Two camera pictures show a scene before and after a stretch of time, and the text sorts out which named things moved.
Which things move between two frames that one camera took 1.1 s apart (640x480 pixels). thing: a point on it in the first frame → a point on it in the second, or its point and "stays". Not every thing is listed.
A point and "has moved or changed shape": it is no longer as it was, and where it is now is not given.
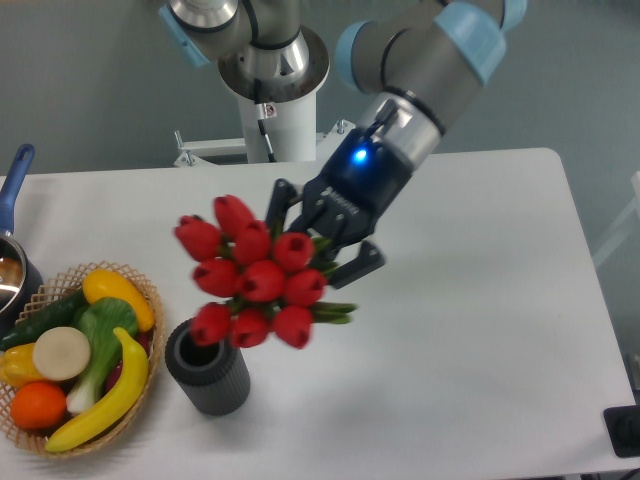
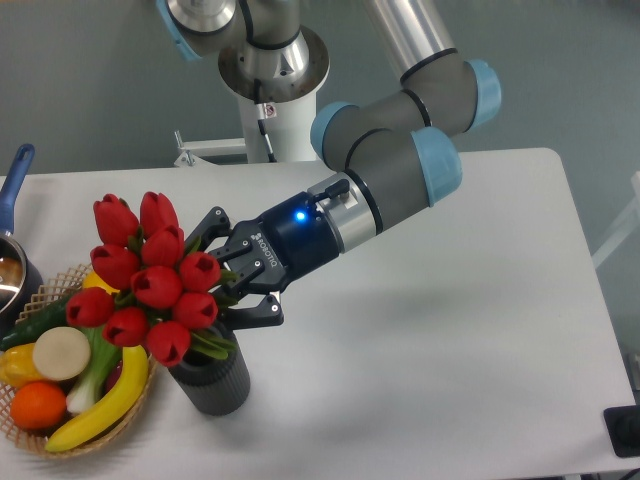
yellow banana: x=108 y=416 stays
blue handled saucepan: x=20 y=277 stays
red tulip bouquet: x=252 y=282 has moved or changed shape
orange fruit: x=38 y=405 stays
